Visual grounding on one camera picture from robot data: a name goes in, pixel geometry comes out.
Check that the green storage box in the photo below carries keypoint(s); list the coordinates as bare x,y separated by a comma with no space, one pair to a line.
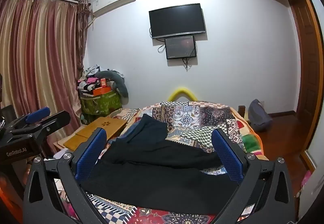
101,105

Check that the grey bag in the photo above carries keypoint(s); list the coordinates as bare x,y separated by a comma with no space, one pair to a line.
259,116

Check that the striped pink curtain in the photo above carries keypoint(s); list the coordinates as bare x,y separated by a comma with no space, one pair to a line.
38,61

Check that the pile of clothes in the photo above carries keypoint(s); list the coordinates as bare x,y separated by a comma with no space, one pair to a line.
87,83

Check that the wooden lap desk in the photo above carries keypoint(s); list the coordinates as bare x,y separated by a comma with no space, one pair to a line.
101,129

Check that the black pants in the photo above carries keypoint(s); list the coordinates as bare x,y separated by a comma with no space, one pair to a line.
162,178

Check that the grey plush pillow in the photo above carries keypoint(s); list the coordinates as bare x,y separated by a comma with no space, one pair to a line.
119,83

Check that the white air conditioner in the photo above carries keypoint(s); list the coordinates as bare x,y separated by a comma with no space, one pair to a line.
111,1

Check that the small black wall monitor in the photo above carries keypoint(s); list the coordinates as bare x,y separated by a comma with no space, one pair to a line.
180,47

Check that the folded navy pants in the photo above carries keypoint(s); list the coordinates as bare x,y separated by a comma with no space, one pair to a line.
148,129

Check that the dark wooden bed post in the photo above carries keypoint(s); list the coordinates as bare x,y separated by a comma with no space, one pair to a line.
243,112

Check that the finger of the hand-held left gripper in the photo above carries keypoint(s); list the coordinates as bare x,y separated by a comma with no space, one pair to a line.
59,117
38,113

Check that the large black wall television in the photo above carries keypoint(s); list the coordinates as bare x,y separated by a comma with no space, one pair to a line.
177,20

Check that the wooden door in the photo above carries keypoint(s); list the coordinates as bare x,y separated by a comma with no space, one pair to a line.
305,56

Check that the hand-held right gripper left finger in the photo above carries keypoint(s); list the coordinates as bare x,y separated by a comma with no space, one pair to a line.
91,153

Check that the pink cloth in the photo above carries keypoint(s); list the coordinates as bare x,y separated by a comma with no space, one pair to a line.
305,179

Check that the patchwork printed blanket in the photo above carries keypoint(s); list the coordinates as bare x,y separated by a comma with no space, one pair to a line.
195,117

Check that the orange box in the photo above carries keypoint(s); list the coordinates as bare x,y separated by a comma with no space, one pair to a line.
101,91

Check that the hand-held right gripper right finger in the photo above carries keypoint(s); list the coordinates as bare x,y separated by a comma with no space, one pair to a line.
227,156

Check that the yellow foam tube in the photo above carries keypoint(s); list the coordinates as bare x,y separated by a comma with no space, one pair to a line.
182,89

